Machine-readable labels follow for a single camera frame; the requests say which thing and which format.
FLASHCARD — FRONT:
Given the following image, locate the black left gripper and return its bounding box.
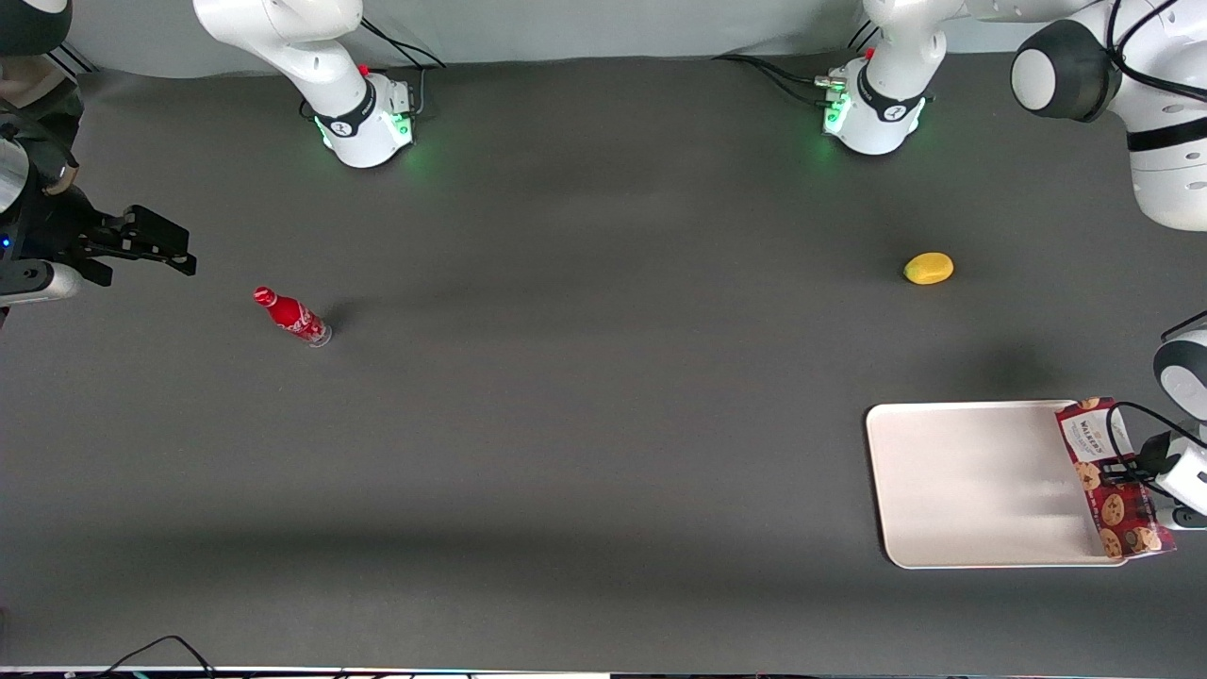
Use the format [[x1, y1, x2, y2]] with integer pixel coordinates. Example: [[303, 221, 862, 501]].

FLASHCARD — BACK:
[[1099, 432, 1176, 488]]

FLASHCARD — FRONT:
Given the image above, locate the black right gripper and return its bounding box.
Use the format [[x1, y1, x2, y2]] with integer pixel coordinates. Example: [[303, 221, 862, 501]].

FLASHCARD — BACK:
[[0, 184, 198, 288]]

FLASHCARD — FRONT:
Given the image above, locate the red cookie box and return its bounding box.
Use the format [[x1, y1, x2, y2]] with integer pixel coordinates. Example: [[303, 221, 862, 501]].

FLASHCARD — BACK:
[[1054, 397, 1177, 561]]

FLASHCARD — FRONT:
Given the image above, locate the white rectangular tray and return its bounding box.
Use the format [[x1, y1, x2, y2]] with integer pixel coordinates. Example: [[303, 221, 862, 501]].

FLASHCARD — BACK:
[[866, 400, 1133, 571]]

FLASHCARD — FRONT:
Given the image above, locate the red cola bottle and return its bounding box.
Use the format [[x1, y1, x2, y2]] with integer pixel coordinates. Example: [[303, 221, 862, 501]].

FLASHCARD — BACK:
[[252, 286, 334, 349]]

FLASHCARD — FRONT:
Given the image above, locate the yellow lemon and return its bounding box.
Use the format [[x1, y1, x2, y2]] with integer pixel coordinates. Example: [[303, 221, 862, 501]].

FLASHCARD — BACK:
[[902, 252, 955, 286]]

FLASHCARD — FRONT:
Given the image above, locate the black looped wrist cable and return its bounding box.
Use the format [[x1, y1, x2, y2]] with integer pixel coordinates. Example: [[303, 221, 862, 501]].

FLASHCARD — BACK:
[[1105, 401, 1182, 477]]

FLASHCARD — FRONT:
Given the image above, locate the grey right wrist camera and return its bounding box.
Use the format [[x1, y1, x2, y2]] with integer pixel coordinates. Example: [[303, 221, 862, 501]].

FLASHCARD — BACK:
[[0, 262, 83, 306]]

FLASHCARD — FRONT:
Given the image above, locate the thin black cable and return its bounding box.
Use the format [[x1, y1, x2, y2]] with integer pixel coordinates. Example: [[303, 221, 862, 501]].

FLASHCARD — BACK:
[[92, 635, 220, 679]]

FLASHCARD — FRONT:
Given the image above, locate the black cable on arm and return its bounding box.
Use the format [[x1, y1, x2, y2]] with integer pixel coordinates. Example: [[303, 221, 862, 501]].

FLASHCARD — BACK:
[[1105, 0, 1207, 107]]

